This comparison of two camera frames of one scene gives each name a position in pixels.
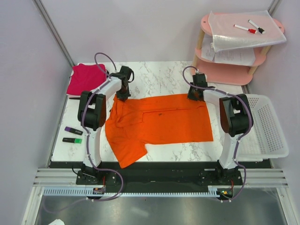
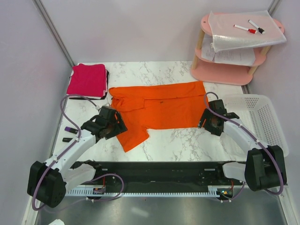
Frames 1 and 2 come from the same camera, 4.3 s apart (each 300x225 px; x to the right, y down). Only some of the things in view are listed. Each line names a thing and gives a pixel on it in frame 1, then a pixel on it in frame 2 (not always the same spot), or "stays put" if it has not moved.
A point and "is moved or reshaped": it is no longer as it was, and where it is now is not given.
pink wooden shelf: (229, 74) stays put
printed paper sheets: (244, 56) stays put
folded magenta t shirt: (85, 78) stays put
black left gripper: (123, 97) -> (120, 127)
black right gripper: (190, 95) -> (206, 115)
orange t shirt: (133, 123) is moved or reshaped
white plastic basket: (264, 140) stays put
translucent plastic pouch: (226, 36) stays put
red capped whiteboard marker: (253, 31) stays put
